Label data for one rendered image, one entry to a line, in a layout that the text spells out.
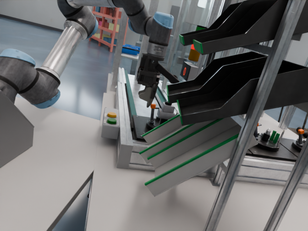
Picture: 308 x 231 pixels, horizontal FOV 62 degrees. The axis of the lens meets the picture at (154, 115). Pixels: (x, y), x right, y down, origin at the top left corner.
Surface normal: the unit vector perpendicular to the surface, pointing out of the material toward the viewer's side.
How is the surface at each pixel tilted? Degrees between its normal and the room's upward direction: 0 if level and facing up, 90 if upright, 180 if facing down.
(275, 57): 90
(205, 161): 90
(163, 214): 0
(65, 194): 0
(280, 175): 90
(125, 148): 90
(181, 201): 0
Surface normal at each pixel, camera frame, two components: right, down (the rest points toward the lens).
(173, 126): -0.03, 0.34
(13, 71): 0.72, -0.13
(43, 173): 0.22, -0.92
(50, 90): 0.88, 0.07
